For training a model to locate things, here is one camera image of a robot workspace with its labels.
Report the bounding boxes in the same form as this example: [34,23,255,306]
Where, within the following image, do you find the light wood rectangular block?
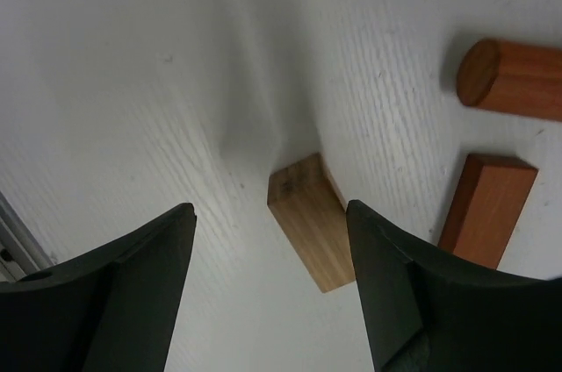
[267,153,356,293]

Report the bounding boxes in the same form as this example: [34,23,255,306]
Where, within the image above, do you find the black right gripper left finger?
[1,203,196,371]

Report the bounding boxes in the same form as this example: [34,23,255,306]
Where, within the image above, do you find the red-brown long rectangular block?
[438,154,538,269]

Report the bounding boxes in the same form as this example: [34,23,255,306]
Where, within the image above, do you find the aluminium table edge rail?
[0,194,54,283]

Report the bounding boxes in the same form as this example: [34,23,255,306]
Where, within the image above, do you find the red-brown wooden cylinder block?
[456,39,561,122]

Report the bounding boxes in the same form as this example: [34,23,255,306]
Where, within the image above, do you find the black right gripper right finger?
[346,200,561,371]

